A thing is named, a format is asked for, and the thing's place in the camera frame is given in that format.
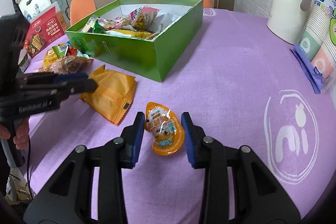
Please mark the pink clear nut packet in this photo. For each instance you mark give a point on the pink clear nut packet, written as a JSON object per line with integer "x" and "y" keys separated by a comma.
{"x": 141, "y": 18}

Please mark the red cracker box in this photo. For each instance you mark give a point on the red cracker box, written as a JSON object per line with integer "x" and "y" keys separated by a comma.
{"x": 44, "y": 29}

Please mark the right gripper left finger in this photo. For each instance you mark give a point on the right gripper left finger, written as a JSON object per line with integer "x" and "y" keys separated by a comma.
{"x": 87, "y": 186}

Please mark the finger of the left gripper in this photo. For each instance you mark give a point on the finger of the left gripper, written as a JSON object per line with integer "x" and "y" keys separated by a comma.
{"x": 71, "y": 77}
{"x": 76, "y": 87}

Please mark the white thermos jug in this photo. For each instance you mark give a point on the white thermos jug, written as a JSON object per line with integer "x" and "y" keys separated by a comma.
{"x": 287, "y": 19}

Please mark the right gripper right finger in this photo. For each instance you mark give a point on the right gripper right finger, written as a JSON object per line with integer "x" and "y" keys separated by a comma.
{"x": 238, "y": 186}

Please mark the brown clear snack packet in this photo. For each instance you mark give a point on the brown clear snack packet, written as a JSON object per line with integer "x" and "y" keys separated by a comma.
{"x": 70, "y": 65}

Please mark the paper cup pack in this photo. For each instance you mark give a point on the paper cup pack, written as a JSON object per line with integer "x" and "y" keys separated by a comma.
{"x": 315, "y": 52}

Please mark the orange chair left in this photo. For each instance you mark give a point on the orange chair left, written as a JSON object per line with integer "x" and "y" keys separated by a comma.
{"x": 79, "y": 9}

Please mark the green snack packet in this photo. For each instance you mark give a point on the green snack packet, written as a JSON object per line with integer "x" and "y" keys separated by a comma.
{"x": 98, "y": 28}

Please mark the orange snack bag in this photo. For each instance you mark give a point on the orange snack bag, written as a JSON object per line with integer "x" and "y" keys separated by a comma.
{"x": 114, "y": 94}

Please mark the green snack box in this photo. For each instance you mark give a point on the green snack box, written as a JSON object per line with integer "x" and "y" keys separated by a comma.
{"x": 144, "y": 53}

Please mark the white snack packet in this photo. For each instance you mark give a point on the white snack packet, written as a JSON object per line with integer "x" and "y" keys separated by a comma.
{"x": 161, "y": 21}

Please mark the left hand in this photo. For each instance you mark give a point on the left hand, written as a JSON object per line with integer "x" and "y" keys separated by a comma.
{"x": 21, "y": 139}

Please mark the yellow soft bread packet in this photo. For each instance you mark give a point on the yellow soft bread packet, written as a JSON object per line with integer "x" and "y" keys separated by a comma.
{"x": 49, "y": 58}

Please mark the orange jelly cup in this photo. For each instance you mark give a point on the orange jelly cup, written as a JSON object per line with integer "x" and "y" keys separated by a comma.
{"x": 165, "y": 128}

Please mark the purple tablecloth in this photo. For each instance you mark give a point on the purple tablecloth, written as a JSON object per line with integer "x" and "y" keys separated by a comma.
{"x": 241, "y": 84}

